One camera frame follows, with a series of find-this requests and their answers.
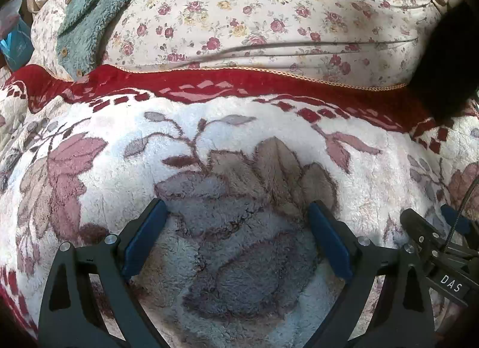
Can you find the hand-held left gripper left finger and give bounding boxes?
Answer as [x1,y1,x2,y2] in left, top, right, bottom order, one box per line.
[37,198,169,348]

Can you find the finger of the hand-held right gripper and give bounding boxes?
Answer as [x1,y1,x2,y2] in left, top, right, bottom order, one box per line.
[441,204,471,236]
[400,209,444,259]

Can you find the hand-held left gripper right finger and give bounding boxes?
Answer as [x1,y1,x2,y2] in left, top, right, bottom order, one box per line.
[303,200,436,348]

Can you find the black pants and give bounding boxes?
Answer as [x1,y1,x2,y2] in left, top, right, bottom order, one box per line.
[410,0,479,122]

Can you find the red white floral fleece blanket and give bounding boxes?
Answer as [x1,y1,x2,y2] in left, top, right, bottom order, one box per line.
[0,64,479,348]

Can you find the teal fleece garment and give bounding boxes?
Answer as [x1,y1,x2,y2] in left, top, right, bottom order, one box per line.
[56,0,176,81]

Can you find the blue plastic bag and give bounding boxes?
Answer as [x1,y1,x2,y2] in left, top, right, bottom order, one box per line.
[0,19,34,66]

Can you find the cream floral quilt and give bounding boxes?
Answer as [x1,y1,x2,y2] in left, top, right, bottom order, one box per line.
[30,0,446,90]

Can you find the thin black cable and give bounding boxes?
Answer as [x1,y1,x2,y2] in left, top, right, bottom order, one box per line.
[445,176,479,253]

